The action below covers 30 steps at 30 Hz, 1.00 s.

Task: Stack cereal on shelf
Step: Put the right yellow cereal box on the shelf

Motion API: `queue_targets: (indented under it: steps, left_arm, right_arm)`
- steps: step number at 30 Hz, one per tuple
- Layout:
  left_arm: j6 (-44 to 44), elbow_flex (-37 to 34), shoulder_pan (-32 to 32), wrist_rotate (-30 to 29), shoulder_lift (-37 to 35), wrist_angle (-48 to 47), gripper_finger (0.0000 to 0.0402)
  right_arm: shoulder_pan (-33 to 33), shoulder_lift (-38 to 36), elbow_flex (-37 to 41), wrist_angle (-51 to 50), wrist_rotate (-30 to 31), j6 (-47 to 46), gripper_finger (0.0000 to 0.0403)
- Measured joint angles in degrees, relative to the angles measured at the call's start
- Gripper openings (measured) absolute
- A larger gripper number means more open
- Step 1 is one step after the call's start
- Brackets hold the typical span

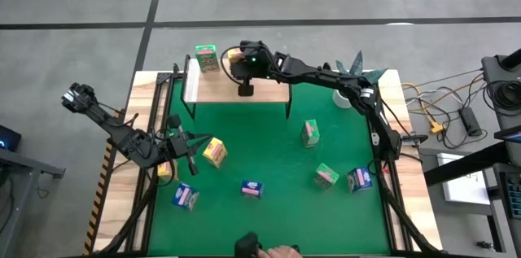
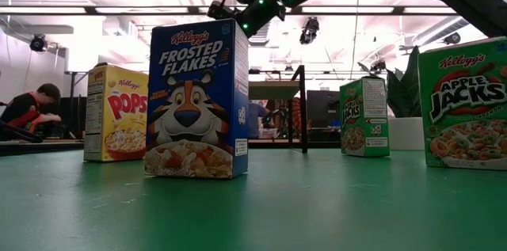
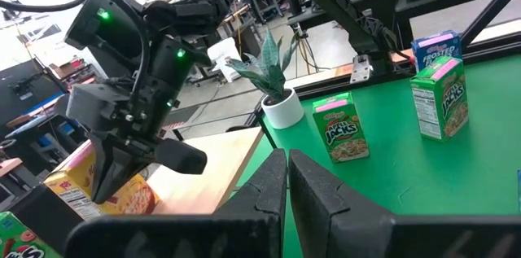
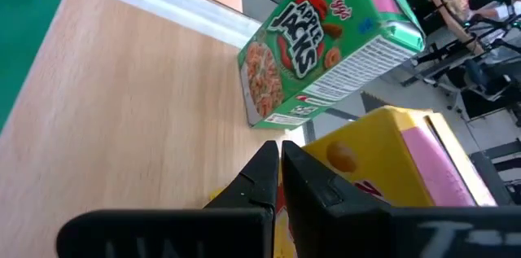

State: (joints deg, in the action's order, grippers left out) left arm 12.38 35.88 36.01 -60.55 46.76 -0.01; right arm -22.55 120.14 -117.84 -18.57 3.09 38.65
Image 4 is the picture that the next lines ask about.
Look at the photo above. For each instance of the yellow Corn Pops cereal box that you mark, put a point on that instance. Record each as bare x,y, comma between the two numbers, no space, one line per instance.
378,156

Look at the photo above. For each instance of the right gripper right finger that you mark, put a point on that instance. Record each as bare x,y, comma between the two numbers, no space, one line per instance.
346,229

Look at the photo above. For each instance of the green felt mat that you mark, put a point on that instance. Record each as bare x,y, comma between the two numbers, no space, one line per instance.
20,26

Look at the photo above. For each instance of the wooden desk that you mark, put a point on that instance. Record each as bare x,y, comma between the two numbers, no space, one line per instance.
445,11

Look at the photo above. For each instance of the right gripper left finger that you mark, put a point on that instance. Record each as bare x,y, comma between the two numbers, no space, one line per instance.
163,233

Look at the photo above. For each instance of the person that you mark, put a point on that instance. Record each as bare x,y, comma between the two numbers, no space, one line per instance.
488,10

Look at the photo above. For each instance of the green Apple Jacks cereal box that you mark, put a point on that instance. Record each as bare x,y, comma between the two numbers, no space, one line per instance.
325,26

